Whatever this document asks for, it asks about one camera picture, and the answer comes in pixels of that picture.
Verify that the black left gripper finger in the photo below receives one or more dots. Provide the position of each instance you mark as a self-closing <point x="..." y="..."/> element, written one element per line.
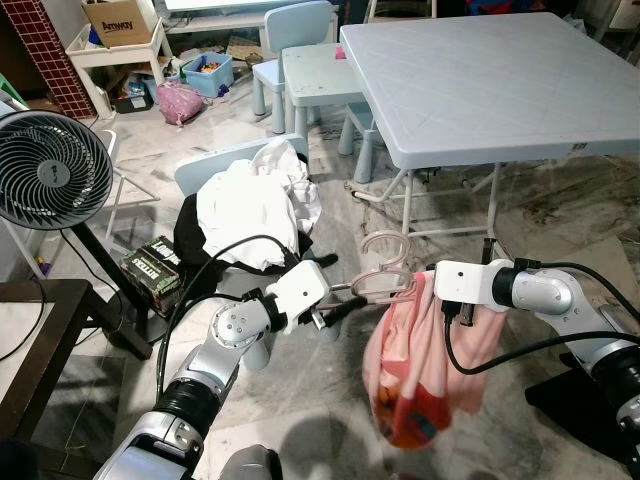
<point x="352" y="308"/>
<point x="329" y="261"/>

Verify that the pale pink plastic hanger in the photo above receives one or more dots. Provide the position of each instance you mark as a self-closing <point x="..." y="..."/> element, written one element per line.
<point x="380" y="285"/>

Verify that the pink shirt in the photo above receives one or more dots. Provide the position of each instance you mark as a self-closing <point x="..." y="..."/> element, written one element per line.
<point x="420" y="370"/>

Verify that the white shirt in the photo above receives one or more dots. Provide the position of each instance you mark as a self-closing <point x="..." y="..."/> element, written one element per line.
<point x="245" y="210"/>

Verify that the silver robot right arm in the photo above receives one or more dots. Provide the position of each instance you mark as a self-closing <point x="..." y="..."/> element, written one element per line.
<point x="545" y="290"/>

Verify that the black cloth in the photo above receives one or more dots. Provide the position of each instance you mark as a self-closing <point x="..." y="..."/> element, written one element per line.
<point x="190" y="250"/>

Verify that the grey robot left leg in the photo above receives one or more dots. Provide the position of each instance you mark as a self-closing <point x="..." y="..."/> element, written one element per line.
<point x="250" y="465"/>

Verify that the black printed carton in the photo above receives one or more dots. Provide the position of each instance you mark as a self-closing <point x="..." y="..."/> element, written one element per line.
<point x="155" y="275"/>

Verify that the pale blue child table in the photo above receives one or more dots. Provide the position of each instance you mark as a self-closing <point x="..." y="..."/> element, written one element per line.
<point x="320" y="75"/>

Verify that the small pink block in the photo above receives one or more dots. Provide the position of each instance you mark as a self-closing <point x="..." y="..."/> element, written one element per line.
<point x="340" y="52"/>

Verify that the pink dotted bag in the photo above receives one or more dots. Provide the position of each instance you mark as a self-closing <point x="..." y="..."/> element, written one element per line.
<point x="180" y="103"/>

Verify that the blue toy bin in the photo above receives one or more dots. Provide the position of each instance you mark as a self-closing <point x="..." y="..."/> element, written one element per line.
<point x="208" y="78"/>

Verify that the pale blue plastic folding table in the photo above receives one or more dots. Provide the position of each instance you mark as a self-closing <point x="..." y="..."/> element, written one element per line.
<point x="480" y="90"/>

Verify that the grey folding chair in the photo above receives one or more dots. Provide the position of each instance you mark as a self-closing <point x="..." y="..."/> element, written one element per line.
<point x="125" y="150"/>

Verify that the dark wooden table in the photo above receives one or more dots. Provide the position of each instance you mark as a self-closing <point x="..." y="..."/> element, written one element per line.
<point x="40" y="340"/>

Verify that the black standing fan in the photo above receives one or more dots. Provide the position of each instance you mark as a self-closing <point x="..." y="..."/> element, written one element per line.
<point x="50" y="170"/>

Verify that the white side table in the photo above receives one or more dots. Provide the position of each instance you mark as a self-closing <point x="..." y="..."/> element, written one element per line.
<point x="100" y="55"/>

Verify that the brown printed cardboard box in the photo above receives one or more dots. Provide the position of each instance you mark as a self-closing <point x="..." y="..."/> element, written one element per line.
<point x="120" y="25"/>

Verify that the red tiled pillar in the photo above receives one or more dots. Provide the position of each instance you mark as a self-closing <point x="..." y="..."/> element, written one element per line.
<point x="50" y="60"/>

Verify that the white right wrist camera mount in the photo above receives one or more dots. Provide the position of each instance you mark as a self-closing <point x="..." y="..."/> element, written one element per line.
<point x="465" y="283"/>

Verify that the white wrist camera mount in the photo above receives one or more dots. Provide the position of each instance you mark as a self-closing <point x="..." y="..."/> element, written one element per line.
<point x="298" y="290"/>
<point x="465" y="283"/>

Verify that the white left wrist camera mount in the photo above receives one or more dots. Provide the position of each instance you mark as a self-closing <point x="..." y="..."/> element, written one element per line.
<point x="298" y="290"/>

